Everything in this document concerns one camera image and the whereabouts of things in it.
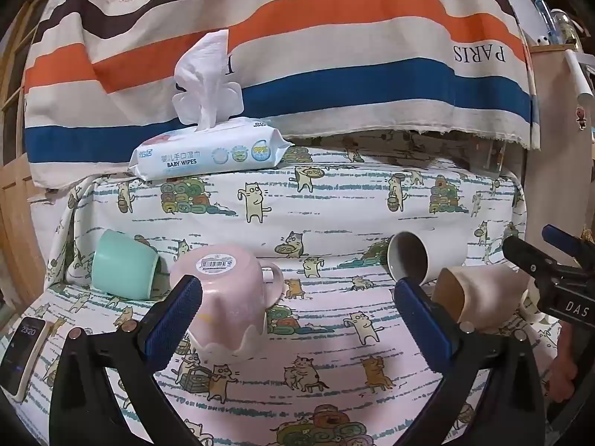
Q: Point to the small red figure sticker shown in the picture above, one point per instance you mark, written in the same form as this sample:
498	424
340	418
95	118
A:
582	117

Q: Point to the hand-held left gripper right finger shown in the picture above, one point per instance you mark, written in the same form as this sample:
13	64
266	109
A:
420	320

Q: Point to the blue pen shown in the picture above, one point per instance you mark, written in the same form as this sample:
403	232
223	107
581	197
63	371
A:
546	18

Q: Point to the white tube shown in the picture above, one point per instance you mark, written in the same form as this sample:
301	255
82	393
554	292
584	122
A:
578	76

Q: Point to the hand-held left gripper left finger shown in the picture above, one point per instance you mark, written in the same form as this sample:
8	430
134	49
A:
174	316

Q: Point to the person's right hand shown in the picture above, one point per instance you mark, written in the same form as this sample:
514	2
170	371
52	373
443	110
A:
566	362

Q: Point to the cat print cloth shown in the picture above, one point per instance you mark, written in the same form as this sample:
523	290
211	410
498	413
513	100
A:
334	223

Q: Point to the mint green cup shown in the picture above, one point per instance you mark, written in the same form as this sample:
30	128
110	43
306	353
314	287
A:
122	265

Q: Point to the clear bottle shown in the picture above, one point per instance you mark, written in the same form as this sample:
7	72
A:
568	28

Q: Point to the white cup with grey inside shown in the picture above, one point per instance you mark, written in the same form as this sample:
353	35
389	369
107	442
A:
432	251

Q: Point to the wooden shelf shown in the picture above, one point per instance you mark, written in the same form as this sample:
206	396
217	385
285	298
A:
558	172

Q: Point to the baby wipes pack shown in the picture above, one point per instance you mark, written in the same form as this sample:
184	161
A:
209	153

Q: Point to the white phone with lit screen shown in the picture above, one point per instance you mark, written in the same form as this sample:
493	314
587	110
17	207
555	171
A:
21	357

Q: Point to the beige cup with brown inside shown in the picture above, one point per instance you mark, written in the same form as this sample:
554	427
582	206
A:
488	295

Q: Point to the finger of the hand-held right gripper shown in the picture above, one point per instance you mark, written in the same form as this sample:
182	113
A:
560	238
530	260

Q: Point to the striped cloth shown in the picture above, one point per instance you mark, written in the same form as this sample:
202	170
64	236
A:
325	55

